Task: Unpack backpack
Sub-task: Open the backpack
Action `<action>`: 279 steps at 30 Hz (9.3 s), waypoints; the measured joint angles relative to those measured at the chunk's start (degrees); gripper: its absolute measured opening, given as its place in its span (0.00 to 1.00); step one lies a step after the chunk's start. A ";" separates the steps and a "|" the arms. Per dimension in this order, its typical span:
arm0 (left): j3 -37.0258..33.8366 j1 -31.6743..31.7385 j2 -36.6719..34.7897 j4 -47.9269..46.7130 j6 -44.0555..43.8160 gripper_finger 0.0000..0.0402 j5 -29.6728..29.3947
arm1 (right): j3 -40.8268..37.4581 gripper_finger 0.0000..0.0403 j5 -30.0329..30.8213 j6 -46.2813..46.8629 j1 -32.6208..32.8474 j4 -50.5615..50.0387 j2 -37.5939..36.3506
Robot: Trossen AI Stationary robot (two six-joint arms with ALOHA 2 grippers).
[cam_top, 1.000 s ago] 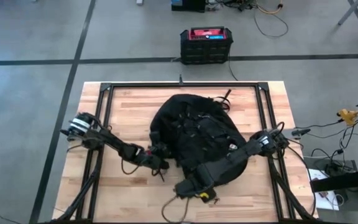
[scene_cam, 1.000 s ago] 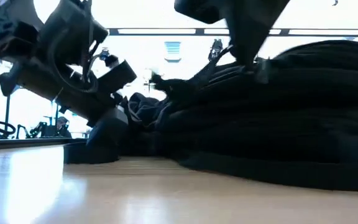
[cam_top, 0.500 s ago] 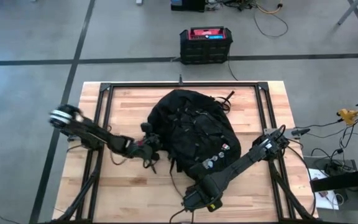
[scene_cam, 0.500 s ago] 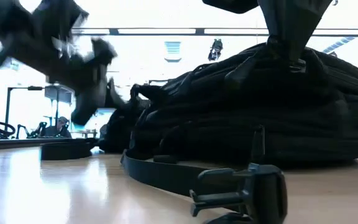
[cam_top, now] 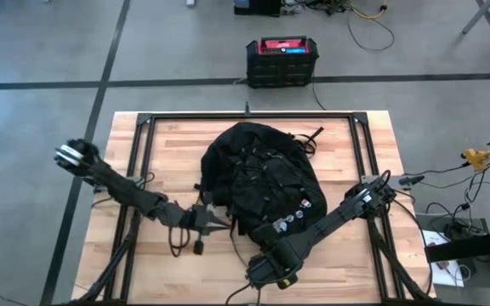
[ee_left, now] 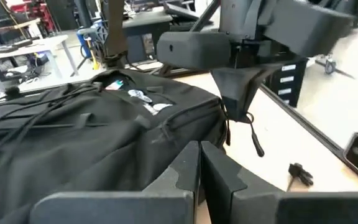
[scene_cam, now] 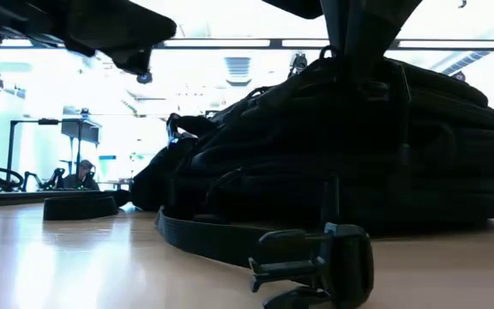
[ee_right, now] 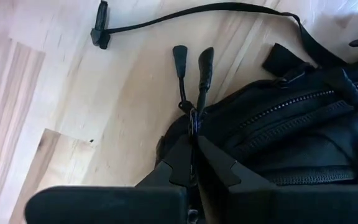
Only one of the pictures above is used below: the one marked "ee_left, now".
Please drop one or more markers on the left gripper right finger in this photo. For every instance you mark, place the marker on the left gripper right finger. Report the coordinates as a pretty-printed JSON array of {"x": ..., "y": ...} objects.
[{"x": 259, "y": 208}]

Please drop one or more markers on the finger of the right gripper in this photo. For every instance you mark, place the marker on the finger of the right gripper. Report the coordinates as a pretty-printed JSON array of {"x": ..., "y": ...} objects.
[
  {"x": 230, "y": 87},
  {"x": 255, "y": 84}
]

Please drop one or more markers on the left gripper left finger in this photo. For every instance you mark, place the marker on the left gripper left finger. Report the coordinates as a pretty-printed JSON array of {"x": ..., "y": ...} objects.
[{"x": 120, "y": 208}]

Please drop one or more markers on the black backpack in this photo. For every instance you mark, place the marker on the black backpack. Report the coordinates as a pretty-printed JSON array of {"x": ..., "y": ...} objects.
[{"x": 73, "y": 140}]

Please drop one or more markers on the black white-labelled drawer cabinet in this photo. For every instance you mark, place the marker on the black white-labelled drawer cabinet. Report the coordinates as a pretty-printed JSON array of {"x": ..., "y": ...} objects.
[{"x": 300, "y": 81}]

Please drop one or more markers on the grey caster wheel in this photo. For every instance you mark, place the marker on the grey caster wheel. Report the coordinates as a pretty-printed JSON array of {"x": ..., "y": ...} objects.
[{"x": 330, "y": 65}]

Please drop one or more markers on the black office desk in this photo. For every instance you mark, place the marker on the black office desk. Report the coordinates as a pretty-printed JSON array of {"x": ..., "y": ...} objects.
[{"x": 148, "y": 21}]

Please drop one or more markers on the blue metal cart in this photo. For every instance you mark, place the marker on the blue metal cart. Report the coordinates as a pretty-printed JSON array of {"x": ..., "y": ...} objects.
[{"x": 82, "y": 40}]

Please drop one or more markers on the white work table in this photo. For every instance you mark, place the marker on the white work table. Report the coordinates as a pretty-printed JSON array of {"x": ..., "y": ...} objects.
[{"x": 26, "y": 48}]

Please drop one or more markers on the black keyboard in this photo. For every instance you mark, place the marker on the black keyboard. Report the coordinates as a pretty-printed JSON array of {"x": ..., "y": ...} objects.
[{"x": 8, "y": 48}]

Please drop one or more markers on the red tool cart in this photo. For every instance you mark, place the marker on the red tool cart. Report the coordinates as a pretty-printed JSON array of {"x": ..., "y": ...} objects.
[{"x": 33, "y": 11}]

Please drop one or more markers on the black aluminium rig frame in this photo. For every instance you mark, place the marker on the black aluminium rig frame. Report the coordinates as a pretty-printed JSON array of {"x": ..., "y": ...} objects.
[{"x": 306, "y": 123}]

